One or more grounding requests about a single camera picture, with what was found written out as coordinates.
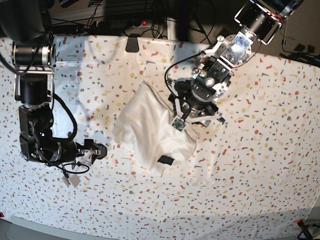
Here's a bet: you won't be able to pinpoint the red black corner clamp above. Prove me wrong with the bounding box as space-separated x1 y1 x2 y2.
296 219 313 240

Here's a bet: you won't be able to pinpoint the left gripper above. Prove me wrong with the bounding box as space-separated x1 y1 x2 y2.
167 79 225 128

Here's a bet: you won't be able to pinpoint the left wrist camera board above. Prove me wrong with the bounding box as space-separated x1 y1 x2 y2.
171 116 188 132

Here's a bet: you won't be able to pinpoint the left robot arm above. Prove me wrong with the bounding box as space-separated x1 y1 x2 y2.
164 0 302 132

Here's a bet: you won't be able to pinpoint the terrazzo patterned tablecloth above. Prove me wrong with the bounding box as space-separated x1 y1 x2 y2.
0 36 320 240

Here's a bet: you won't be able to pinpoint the grey metal post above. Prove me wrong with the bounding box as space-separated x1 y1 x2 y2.
166 16 177 41

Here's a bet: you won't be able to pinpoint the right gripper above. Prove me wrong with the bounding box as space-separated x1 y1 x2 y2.
56 138 108 188

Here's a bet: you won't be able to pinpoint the white printed T-shirt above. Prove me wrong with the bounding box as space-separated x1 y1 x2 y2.
112 81 198 177

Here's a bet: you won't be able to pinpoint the black cables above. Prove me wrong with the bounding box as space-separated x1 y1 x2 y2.
87 0 218 46

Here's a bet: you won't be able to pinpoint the black table clamp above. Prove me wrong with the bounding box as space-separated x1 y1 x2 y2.
125 33 140 53

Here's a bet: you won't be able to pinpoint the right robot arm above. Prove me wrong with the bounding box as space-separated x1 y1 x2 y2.
0 0 107 181

